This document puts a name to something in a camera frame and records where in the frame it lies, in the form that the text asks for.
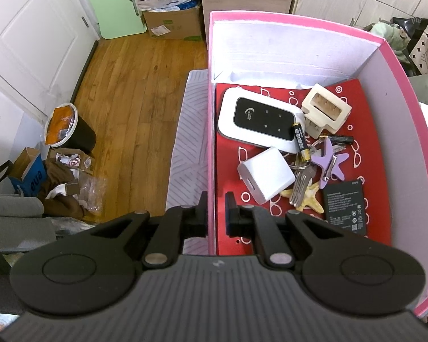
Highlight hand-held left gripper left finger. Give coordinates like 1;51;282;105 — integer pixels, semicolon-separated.
89;190;209;269

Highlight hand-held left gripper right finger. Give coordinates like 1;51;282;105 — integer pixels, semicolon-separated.
225;192;343;268

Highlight white charger plug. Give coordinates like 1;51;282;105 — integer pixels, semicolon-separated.
237;146;296;204

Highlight silver keys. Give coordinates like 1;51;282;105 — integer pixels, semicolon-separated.
289;157;323;209

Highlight yellow starfish hair clip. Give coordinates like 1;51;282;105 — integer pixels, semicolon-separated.
280;182;324;214

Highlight gold black battery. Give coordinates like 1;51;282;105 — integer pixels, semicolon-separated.
292;123;310;162

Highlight white portable router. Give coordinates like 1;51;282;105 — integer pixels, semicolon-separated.
217;87;307;150

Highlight purple starfish hair clip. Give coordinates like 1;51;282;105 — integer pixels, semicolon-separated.
312;138;350;182

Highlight small key bunch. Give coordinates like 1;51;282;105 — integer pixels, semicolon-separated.
311;138;347;154

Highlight thin black battery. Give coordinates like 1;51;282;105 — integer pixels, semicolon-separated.
319;133;354;145

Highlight beige hair claw clip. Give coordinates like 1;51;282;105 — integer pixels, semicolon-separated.
301;83;353;139

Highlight pink cardboard box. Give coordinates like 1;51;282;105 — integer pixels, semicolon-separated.
206;11;428;317

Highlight small brown cardboard box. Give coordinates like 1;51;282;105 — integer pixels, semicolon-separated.
48;148;95;175

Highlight black trash bin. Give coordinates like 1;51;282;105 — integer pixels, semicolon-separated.
44;103;97;157

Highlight red printed cloth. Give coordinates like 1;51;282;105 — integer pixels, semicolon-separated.
214;78;392;255

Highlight blue cardboard box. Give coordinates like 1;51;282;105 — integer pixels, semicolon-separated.
9;146;45;197

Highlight grey cushion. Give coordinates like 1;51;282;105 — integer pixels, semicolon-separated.
0;193;56;253

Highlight large brown cardboard box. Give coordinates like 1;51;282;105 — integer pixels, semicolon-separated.
143;5;204;40

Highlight green folding table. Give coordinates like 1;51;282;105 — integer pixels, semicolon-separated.
80;0;147;40

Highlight olive quilt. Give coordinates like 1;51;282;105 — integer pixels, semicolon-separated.
409;73;428;105

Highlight green clothing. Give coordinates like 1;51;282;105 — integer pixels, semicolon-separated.
363;21;410;56

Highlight white door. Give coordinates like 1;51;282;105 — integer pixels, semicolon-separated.
0;0;101;115

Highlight patterned bag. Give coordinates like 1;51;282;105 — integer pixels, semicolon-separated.
392;17;428;77

